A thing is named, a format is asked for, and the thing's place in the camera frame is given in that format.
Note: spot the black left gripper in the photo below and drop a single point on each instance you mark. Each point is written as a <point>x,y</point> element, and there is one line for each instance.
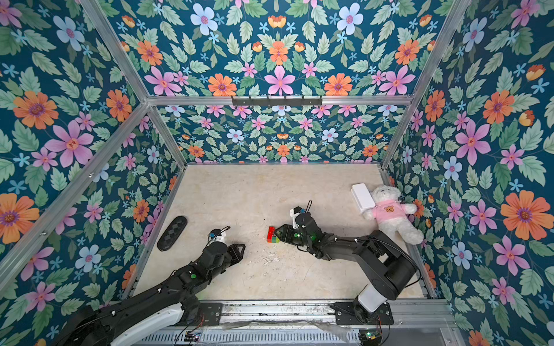
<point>234,251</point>

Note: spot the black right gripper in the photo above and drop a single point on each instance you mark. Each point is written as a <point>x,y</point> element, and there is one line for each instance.
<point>293,234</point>

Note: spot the red lego brick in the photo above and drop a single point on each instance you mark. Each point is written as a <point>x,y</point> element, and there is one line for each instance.
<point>270,235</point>

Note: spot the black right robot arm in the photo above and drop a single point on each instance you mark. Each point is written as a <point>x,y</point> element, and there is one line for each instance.
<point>388,268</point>

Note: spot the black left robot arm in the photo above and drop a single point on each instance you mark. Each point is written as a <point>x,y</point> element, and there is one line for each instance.
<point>165,304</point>

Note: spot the black oval remote pad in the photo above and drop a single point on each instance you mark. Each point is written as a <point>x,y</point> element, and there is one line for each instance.
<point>172,233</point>

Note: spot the white rectangular box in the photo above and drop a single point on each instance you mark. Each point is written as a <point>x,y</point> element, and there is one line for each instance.
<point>362,197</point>

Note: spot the left small circuit board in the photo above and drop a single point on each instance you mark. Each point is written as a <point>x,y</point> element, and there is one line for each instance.
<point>192,337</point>

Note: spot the small circuit board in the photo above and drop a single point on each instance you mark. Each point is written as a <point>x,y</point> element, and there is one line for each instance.
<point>370,337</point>
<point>192,337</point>

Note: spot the white teddy bear pink shirt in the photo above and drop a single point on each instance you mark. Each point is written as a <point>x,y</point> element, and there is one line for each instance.
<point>391,215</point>

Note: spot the right small circuit board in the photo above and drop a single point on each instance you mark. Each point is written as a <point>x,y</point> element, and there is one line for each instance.
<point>370,337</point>

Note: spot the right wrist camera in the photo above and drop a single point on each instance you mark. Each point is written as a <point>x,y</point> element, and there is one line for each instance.
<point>294,213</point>

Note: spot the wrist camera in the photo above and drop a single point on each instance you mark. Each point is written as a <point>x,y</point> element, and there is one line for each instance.
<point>218,235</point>
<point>294,213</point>

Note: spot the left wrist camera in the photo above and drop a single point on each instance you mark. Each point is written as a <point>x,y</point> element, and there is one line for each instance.
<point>218,235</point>

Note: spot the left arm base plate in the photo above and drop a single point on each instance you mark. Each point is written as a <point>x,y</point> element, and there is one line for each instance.
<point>202,314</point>

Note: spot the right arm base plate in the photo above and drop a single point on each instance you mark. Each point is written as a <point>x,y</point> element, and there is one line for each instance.
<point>350,313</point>

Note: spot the black wall hook rail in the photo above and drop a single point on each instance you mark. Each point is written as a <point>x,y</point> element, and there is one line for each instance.
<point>277,101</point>

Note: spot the aluminium front rail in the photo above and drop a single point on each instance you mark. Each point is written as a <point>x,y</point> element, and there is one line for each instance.
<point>407,313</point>

